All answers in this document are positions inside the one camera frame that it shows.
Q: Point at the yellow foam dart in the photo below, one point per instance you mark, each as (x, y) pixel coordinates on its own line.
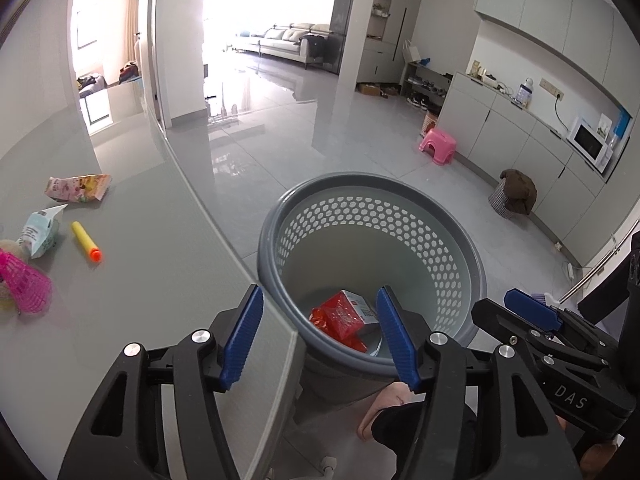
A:
(86, 242)

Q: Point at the red white medicine box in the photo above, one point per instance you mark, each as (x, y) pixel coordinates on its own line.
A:
(349, 315)

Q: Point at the pink snack bag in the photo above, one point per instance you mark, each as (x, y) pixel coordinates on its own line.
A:
(79, 189)

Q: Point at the pink shuttlecock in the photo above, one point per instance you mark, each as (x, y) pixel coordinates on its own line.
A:
(30, 289)

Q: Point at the dark refrigerator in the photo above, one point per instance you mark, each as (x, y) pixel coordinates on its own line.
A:
(336, 40)

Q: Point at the shoe rack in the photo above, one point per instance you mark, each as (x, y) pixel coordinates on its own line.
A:
(424, 88)

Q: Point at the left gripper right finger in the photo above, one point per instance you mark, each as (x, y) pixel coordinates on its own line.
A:
(481, 409)

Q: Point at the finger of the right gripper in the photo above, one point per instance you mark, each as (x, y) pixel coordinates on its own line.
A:
(520, 329)
(532, 304)

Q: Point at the grey perforated laundry basket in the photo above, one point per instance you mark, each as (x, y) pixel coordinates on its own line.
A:
(359, 232)

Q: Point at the pink plastic stool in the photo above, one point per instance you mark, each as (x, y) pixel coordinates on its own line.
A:
(440, 144)

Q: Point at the brown cloth on basket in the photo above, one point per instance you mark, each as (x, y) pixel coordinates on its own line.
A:
(515, 195)

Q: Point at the white bottle on counter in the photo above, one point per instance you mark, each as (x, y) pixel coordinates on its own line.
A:
(525, 92)

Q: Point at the person's right hand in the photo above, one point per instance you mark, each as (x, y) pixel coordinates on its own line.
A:
(592, 452)

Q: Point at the grey base cabinets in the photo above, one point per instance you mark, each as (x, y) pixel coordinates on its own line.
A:
(575, 205)

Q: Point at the grey sofa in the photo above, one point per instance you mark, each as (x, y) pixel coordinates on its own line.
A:
(302, 43)

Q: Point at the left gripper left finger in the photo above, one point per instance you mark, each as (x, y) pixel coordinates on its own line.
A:
(121, 433)

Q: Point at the light blue small packet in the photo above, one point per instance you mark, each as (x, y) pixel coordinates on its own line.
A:
(40, 230)

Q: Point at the white microwave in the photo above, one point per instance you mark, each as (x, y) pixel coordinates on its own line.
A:
(590, 144)

